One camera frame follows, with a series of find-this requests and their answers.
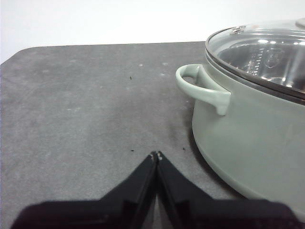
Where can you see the pale green electric steamer pot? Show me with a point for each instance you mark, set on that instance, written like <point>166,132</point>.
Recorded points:
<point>250,133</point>

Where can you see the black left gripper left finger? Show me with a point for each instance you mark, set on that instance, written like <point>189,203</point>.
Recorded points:
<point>107,212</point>

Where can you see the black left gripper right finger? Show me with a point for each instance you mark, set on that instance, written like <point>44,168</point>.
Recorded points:
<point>214,212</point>

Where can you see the glass lid with green knob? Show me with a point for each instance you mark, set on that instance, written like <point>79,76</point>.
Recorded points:
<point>262,47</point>

